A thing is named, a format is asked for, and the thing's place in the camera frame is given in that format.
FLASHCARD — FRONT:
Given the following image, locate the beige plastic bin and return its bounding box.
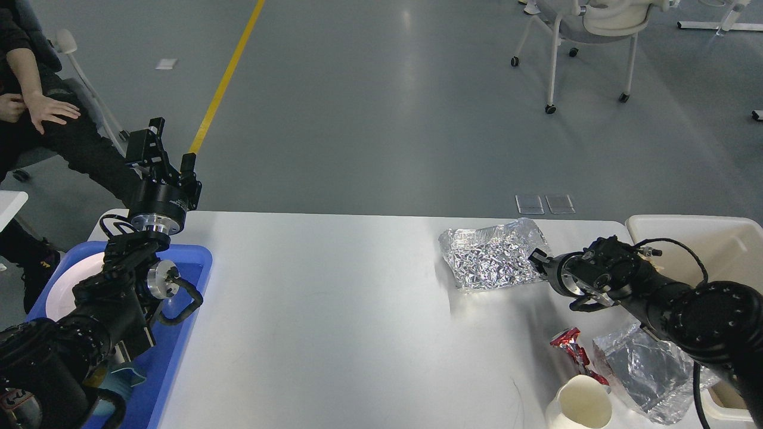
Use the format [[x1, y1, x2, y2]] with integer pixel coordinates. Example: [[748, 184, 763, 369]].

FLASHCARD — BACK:
[[626, 215, 762, 428]]

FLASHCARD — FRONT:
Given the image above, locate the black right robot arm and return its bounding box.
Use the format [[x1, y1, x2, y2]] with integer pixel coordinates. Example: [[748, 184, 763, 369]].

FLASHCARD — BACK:
[[529, 236, 762, 427]]

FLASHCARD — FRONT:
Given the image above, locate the left floor socket plate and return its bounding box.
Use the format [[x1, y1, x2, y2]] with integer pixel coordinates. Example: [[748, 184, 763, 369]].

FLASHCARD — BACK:
[[515, 194, 545, 216]]

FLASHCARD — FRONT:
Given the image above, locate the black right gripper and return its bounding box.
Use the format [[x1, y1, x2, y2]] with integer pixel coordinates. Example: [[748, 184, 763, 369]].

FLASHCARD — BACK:
[[528, 248, 585, 297]]

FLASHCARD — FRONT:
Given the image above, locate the teal mug yellow inside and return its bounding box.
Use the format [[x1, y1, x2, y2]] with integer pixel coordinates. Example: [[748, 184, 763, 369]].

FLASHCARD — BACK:
[[98, 364, 148, 422]]

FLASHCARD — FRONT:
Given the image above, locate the pink plate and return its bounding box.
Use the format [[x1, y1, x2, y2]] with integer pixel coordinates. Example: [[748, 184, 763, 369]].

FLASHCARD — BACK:
[[45, 252, 179, 322]]

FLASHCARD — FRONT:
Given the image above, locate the right floor socket plate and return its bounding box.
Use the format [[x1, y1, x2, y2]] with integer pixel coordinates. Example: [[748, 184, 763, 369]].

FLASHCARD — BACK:
[[545, 194, 576, 215]]

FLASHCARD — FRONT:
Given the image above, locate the white office chair left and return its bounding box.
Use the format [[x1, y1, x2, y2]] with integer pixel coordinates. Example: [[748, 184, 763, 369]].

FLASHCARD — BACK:
[[12, 1, 130, 157]]

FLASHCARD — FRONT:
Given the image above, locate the person's bare forearm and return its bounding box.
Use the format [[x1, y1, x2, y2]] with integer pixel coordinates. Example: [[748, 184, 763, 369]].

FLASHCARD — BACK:
[[6, 47, 43, 101]]

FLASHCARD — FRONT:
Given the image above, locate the floor socket plate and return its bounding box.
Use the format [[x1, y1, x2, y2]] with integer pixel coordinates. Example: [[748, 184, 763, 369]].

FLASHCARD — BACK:
[[515, 194, 545, 216], [545, 194, 576, 215]]

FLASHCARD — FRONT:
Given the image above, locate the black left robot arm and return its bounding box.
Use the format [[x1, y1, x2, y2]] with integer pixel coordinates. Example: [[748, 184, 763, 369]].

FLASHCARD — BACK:
[[1, 117, 203, 428]]

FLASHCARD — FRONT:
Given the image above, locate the white office chair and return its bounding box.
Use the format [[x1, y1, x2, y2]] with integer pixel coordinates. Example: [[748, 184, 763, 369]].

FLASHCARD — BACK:
[[510, 1, 679, 114], [12, 1, 130, 157]]

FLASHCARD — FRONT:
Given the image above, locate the red snack wrapper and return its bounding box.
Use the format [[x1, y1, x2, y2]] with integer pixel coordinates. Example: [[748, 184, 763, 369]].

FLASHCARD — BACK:
[[550, 327, 612, 393]]

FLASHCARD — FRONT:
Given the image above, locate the seated person in black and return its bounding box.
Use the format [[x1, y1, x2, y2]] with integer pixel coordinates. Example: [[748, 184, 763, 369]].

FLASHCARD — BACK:
[[0, 0, 144, 281]]

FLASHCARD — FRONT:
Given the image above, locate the white table base far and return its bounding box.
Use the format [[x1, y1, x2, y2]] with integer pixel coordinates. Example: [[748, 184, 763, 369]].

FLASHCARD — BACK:
[[677, 1, 762, 36]]

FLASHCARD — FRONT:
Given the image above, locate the aluminium foil sheet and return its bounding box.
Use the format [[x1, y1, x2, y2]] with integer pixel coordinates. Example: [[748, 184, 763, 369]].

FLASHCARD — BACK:
[[438, 218, 551, 291]]

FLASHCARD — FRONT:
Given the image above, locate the foil tray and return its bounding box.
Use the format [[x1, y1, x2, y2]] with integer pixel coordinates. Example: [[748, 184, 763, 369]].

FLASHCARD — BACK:
[[593, 321, 695, 425]]

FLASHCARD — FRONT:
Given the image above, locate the white paper on floor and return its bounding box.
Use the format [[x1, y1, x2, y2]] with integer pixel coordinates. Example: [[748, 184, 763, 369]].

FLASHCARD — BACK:
[[155, 58, 179, 70]]

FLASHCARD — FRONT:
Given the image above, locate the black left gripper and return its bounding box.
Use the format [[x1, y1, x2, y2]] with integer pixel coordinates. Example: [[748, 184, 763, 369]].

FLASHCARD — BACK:
[[125, 117, 202, 234]]

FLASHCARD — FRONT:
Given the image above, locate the white office chair right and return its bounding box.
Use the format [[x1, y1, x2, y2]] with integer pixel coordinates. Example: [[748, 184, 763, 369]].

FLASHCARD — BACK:
[[510, 1, 679, 114]]

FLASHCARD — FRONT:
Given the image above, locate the person's hand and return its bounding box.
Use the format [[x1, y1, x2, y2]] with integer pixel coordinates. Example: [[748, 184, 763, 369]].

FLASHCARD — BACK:
[[23, 92, 81, 134]]

